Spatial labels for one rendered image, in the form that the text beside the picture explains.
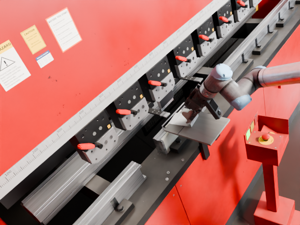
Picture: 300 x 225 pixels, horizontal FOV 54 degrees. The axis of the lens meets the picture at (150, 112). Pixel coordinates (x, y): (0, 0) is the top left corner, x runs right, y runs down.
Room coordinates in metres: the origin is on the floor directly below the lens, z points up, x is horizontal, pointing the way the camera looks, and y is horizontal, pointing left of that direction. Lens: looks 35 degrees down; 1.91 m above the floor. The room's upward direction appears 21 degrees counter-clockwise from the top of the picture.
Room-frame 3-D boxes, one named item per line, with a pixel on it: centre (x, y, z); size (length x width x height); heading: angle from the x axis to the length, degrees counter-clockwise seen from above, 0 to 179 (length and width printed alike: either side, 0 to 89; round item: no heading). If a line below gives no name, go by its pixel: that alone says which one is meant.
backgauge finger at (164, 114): (1.32, 0.00, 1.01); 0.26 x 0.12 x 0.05; 38
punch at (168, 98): (1.19, -0.09, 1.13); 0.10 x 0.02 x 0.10; 128
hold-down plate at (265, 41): (1.76, -0.92, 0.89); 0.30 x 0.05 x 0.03; 128
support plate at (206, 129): (1.07, -0.19, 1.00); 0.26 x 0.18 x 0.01; 38
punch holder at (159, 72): (1.17, -0.08, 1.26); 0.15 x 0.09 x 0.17; 128
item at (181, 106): (1.21, -0.12, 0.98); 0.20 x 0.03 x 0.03; 128
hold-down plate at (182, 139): (1.17, -0.16, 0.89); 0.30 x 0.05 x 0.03; 128
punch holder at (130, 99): (1.05, 0.08, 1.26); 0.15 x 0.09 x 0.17; 128
